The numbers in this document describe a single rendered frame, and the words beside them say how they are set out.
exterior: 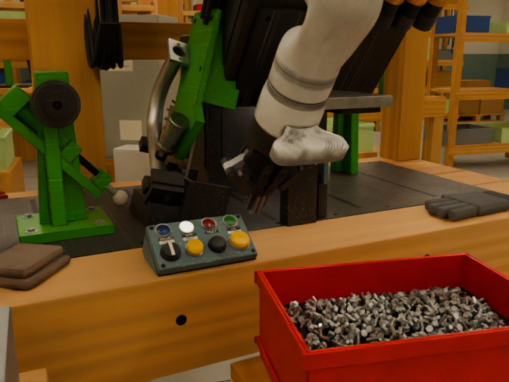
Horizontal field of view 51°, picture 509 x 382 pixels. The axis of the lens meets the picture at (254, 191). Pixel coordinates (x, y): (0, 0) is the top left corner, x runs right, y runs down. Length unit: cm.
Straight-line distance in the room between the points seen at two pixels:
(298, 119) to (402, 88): 111
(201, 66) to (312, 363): 59
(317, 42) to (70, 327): 47
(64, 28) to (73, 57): 6
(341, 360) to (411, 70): 126
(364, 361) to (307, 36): 32
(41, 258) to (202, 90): 39
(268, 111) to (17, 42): 86
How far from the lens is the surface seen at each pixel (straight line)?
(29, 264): 77
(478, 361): 63
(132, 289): 74
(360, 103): 90
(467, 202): 110
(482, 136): 638
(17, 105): 93
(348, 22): 51
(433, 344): 58
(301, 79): 56
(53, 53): 127
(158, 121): 107
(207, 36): 97
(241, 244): 78
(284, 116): 58
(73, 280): 77
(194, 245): 76
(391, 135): 172
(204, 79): 95
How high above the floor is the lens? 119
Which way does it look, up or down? 14 degrees down
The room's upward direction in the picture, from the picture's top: straight up
